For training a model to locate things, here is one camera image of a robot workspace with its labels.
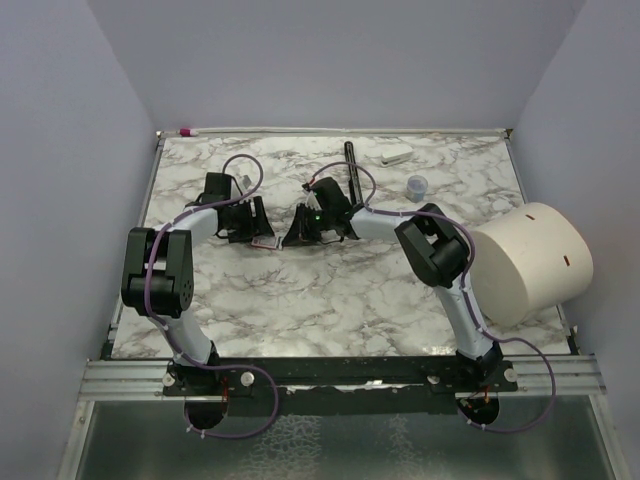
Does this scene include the pink capped white tube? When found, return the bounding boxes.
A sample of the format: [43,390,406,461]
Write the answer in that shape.
[179,128,199,137]

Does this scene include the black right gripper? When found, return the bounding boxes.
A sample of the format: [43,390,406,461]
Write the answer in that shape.
[281,204,333,249]

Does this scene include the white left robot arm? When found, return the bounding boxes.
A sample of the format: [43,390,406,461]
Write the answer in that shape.
[121,173,275,395]

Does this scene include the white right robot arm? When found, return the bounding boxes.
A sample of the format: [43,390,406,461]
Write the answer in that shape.
[282,177,503,391]

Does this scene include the clear tub of clips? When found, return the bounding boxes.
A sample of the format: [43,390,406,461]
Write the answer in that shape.
[405,175,428,203]

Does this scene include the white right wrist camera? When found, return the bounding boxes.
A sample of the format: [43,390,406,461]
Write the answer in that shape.
[303,183,322,211]

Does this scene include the red white staple box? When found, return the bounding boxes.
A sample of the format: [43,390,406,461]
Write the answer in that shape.
[251,236,281,250]

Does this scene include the white stapler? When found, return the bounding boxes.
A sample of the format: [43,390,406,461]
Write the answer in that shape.
[379,146,414,167]

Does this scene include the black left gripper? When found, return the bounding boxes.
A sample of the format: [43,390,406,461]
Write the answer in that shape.
[225,196,275,243]

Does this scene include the large white paper roll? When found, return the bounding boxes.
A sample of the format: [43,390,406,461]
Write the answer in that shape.
[471,202,594,326]

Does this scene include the aluminium frame rail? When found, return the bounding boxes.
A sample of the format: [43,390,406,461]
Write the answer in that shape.
[78,355,607,402]

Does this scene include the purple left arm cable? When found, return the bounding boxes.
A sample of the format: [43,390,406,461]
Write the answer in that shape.
[142,153,282,441]

